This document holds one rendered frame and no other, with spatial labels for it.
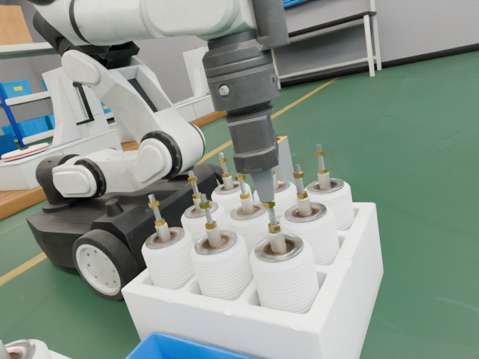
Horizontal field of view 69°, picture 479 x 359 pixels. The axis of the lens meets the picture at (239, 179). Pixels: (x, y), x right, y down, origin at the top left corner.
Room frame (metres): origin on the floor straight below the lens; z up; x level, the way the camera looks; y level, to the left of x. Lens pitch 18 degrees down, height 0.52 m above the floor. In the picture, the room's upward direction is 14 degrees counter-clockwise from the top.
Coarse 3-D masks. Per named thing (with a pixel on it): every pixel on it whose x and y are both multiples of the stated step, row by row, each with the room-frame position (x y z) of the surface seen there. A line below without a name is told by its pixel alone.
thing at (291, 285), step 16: (304, 240) 0.48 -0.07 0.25; (304, 256) 0.44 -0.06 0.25; (256, 272) 0.45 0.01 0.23; (272, 272) 0.42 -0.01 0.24; (288, 272) 0.42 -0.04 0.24; (304, 272) 0.43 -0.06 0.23; (272, 288) 0.43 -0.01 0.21; (288, 288) 0.42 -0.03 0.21; (304, 288) 0.43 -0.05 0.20; (272, 304) 0.43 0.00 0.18; (288, 304) 0.42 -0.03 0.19; (304, 304) 0.42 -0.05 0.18
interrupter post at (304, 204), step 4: (308, 196) 0.57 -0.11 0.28; (300, 200) 0.56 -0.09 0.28; (304, 200) 0.55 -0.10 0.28; (308, 200) 0.56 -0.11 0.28; (300, 204) 0.56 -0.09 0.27; (304, 204) 0.55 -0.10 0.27; (308, 204) 0.56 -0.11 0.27; (300, 208) 0.56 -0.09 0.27; (304, 208) 0.55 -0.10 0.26; (308, 208) 0.56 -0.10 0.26; (300, 212) 0.56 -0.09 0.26; (304, 212) 0.55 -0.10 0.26; (308, 212) 0.55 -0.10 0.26
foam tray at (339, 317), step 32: (352, 224) 0.61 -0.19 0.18; (352, 256) 0.51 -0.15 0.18; (128, 288) 0.58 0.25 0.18; (160, 288) 0.55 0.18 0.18; (192, 288) 0.53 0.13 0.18; (256, 288) 0.49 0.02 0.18; (320, 288) 0.49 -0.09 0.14; (352, 288) 0.49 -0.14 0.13; (160, 320) 0.53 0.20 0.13; (192, 320) 0.49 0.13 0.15; (224, 320) 0.45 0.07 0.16; (256, 320) 0.42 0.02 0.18; (288, 320) 0.40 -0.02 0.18; (320, 320) 0.38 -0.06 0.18; (352, 320) 0.47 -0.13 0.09; (256, 352) 0.42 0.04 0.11; (288, 352) 0.39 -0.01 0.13; (320, 352) 0.36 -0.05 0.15; (352, 352) 0.45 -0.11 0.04
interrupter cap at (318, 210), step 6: (312, 204) 0.58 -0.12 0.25; (318, 204) 0.58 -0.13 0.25; (288, 210) 0.59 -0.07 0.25; (294, 210) 0.58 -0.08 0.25; (312, 210) 0.57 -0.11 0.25; (318, 210) 0.56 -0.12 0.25; (324, 210) 0.55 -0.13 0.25; (288, 216) 0.56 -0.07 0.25; (294, 216) 0.56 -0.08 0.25; (300, 216) 0.56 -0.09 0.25; (306, 216) 0.55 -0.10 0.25; (312, 216) 0.54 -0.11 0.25; (318, 216) 0.53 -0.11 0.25; (294, 222) 0.54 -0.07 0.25; (300, 222) 0.53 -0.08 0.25; (306, 222) 0.53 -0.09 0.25
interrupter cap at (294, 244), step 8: (264, 240) 0.50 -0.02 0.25; (288, 240) 0.48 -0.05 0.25; (296, 240) 0.47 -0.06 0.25; (256, 248) 0.48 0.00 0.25; (264, 248) 0.47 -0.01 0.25; (288, 248) 0.46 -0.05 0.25; (296, 248) 0.45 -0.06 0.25; (256, 256) 0.46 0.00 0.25; (264, 256) 0.45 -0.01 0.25; (272, 256) 0.44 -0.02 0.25; (280, 256) 0.44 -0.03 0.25; (288, 256) 0.43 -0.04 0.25
